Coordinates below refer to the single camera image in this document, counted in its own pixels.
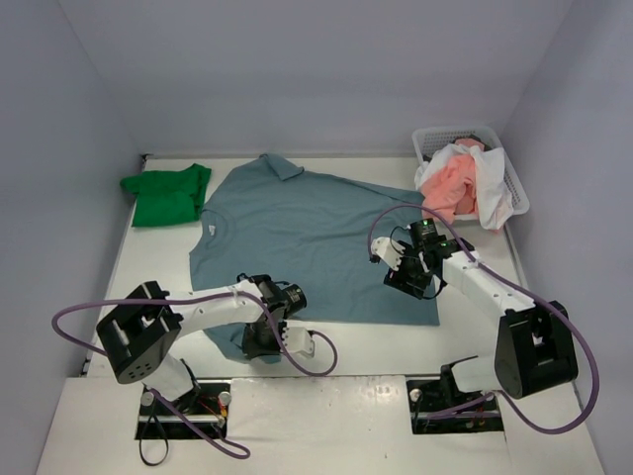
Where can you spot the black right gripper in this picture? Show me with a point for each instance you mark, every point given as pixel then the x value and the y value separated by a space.
pixel 406 279

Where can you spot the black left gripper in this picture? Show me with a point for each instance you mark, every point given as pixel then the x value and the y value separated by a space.
pixel 258 343

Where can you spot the grey-blue t shirt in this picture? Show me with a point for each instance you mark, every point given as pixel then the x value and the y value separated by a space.
pixel 271 216

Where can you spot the white laundry basket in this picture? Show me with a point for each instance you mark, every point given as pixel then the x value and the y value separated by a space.
pixel 428 141

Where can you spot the green t shirt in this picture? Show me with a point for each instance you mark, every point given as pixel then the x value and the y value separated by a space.
pixel 168 198

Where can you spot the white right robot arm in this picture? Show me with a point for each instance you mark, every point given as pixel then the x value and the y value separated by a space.
pixel 534 350

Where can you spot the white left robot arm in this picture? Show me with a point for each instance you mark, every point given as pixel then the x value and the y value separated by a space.
pixel 137 338

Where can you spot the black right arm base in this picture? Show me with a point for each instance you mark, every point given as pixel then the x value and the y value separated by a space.
pixel 437 406

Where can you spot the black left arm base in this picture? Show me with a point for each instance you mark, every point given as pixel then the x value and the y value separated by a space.
pixel 204 411

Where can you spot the pink t shirt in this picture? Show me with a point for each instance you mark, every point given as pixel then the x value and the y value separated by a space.
pixel 450 183

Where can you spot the white t shirt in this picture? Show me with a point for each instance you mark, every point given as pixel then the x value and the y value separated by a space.
pixel 494 183

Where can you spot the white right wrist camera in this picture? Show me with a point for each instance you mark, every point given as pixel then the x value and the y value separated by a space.
pixel 385 249

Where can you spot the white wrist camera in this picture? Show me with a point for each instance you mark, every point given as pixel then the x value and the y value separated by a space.
pixel 385 249
pixel 298 341

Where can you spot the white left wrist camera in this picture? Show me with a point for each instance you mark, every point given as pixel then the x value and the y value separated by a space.
pixel 298 341

